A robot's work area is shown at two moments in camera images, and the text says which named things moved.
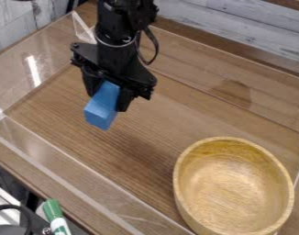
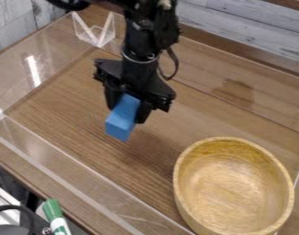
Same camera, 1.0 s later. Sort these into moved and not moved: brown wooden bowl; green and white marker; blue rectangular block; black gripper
Moved: blue rectangular block; black gripper
Not moved: green and white marker; brown wooden bowl
